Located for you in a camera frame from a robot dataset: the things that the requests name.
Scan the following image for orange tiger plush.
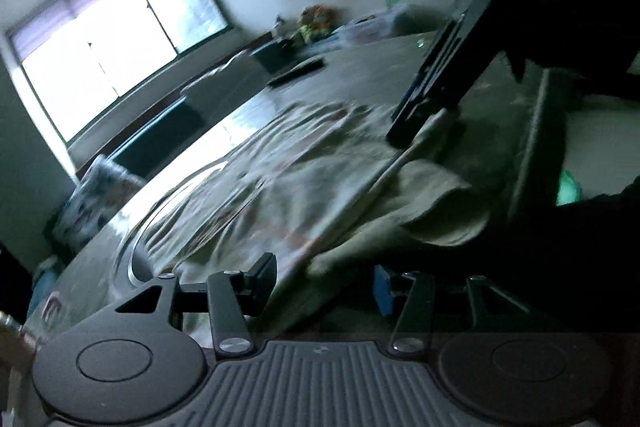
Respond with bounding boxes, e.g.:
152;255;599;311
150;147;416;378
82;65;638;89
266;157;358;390
302;4;347;38

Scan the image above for small pink clip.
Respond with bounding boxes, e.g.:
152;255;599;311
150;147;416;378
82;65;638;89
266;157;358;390
42;297;64;323

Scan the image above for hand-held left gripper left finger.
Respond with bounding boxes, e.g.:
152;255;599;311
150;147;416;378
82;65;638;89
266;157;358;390
115;252;278;357

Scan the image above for clear plastic storage box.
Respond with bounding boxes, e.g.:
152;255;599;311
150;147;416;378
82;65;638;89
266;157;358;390
335;6;412;44

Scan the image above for plain white pillow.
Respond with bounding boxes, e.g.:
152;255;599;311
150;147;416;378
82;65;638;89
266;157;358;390
180;51;267;110

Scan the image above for teal sofa bench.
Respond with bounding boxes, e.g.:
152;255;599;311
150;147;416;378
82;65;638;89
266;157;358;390
65;32;303;180

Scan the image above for pink cat bottle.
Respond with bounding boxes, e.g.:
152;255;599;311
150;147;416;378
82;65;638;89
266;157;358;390
0;312;40;378

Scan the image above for green framed window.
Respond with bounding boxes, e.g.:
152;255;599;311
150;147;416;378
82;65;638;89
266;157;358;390
6;0;232;144

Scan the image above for black remote control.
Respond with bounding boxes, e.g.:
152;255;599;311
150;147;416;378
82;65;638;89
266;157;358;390
267;58;324;87

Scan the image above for round black stove plate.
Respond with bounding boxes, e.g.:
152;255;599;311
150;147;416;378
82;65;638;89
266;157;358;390
114;156;242;290

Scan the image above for butterfly print pillow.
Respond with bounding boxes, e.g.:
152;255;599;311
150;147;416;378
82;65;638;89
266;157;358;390
52;153;147;254

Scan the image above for plush toy in green shirt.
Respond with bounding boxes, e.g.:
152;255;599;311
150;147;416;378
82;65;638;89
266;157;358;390
297;19;321;44

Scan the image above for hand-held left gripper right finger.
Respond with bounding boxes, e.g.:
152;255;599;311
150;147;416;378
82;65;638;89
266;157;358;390
374;264;532;354

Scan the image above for pale patterned garment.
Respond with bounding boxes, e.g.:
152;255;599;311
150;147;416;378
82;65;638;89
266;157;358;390
145;101;492;295

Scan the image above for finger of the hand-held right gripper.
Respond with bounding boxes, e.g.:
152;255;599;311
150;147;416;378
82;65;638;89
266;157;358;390
385;0;502;148

